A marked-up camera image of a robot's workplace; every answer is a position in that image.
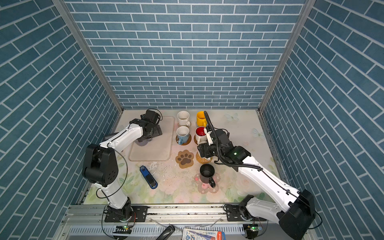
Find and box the white mug lavender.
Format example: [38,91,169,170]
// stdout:
[135,140,151,147]

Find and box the rattan round coaster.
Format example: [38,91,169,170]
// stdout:
[196,152,213,165]

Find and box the red interior mug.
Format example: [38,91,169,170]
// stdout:
[195,127,207,144]

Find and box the black mug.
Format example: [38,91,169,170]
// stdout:
[200,164,216,188]

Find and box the beige tray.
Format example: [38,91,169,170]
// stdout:
[129,116,175,162]

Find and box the glossy brown scratched coaster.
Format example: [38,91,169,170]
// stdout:
[176,135,192,146]

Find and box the yellow mug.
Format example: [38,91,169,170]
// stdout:
[197,111,208,127]

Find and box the white mug blue base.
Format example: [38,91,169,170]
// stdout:
[177,127,190,142]

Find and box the cork paw coaster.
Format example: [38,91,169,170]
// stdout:
[175,150,194,169]

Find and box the pink flower coaster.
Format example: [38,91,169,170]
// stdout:
[194,174,221,194]

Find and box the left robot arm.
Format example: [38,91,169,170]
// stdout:
[82,109,163,212]

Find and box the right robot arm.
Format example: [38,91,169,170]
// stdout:
[198,127,316,240]

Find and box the black calculator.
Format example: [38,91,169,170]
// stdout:
[103,133,117,141]

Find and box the right circuit board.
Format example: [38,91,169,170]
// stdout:
[247,225,263,232]

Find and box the circuit board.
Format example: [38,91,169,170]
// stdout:
[247,225,263,232]
[113,226,133,235]

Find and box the printed packet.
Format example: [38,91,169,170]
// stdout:
[182,228,226,240]

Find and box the left circuit board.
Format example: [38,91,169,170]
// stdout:
[113,226,133,235]

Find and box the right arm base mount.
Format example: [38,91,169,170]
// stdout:
[223,195,266,222]

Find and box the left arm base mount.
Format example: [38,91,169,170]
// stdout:
[103,205,148,223]

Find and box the black remote handle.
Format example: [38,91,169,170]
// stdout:
[156,225,175,240]

